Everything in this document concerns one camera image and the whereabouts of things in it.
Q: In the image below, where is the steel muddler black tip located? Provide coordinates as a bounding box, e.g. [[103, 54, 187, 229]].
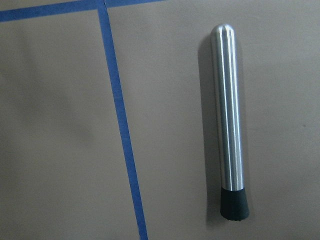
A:
[[210, 23, 250, 221]]

